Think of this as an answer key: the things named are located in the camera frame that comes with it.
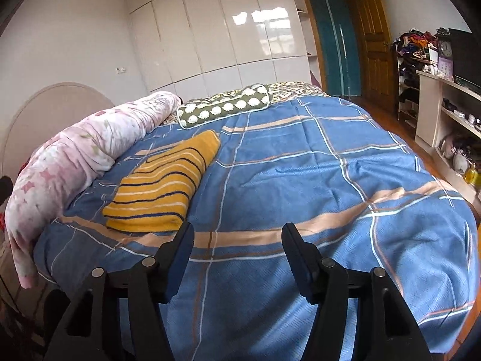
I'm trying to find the beige patterned pillow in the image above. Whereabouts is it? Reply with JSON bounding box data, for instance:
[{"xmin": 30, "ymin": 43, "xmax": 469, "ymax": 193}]
[{"xmin": 268, "ymin": 81, "xmax": 327, "ymax": 104}]

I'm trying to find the glossy white wardrobe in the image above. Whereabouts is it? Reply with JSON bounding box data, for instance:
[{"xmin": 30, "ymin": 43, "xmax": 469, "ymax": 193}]
[{"xmin": 126, "ymin": 0, "xmax": 320, "ymax": 94}]

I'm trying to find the beige television cabinet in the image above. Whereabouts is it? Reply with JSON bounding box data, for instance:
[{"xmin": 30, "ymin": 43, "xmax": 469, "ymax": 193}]
[{"xmin": 414, "ymin": 69, "xmax": 481, "ymax": 204}]

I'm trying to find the yellow striped garment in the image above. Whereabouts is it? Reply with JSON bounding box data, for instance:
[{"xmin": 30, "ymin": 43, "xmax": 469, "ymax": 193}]
[{"xmin": 103, "ymin": 130, "xmax": 222, "ymax": 233}]

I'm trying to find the shoe rack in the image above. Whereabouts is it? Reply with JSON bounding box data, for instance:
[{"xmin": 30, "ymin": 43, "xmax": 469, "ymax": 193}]
[{"xmin": 394, "ymin": 49, "xmax": 421, "ymax": 128}]

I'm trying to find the blue plaid bed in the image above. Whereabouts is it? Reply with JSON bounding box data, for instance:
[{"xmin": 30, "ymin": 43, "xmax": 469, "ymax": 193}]
[{"xmin": 33, "ymin": 96, "xmax": 478, "ymax": 361}]

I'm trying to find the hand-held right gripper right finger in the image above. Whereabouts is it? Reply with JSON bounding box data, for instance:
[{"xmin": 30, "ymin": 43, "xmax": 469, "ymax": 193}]
[{"xmin": 282, "ymin": 223, "xmax": 433, "ymax": 361}]

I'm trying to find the yellow container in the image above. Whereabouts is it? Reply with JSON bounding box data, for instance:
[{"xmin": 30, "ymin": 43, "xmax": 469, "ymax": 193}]
[{"xmin": 464, "ymin": 165, "xmax": 481, "ymax": 187}]

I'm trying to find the beige round headboard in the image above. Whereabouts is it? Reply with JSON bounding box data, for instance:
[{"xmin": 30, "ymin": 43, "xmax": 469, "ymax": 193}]
[{"xmin": 0, "ymin": 82, "xmax": 115, "ymax": 185}]

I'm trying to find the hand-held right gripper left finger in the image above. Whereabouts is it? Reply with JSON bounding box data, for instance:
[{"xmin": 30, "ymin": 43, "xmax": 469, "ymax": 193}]
[{"xmin": 44, "ymin": 222, "xmax": 195, "ymax": 361}]

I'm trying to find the green dotted pillow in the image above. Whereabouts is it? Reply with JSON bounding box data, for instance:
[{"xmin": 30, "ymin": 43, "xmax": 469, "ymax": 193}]
[{"xmin": 176, "ymin": 83, "xmax": 272, "ymax": 129}]

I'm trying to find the purple box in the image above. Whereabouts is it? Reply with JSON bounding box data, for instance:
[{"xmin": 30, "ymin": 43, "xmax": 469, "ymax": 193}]
[{"xmin": 438, "ymin": 56, "xmax": 455, "ymax": 79}]

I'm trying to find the table clock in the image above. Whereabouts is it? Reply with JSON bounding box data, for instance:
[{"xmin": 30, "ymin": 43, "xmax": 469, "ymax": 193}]
[{"xmin": 436, "ymin": 35, "xmax": 453, "ymax": 59}]

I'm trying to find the pink floral quilt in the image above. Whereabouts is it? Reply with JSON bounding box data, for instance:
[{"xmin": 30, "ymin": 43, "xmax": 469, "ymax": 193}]
[{"xmin": 5, "ymin": 91, "xmax": 183, "ymax": 289}]

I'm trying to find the teal door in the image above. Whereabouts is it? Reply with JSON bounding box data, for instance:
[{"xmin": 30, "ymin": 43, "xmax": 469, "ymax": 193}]
[{"xmin": 306, "ymin": 0, "xmax": 362, "ymax": 97}]

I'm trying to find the brown wooden door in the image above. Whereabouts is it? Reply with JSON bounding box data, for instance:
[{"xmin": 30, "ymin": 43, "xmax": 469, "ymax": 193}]
[{"xmin": 348, "ymin": 0, "xmax": 399, "ymax": 111}]

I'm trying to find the black television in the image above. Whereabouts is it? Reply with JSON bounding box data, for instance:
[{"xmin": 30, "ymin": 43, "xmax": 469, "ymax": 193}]
[{"xmin": 448, "ymin": 28, "xmax": 481, "ymax": 83}]

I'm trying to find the pile of clothes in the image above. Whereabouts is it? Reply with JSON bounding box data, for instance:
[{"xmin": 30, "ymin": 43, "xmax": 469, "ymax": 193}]
[{"xmin": 393, "ymin": 28, "xmax": 438, "ymax": 59}]

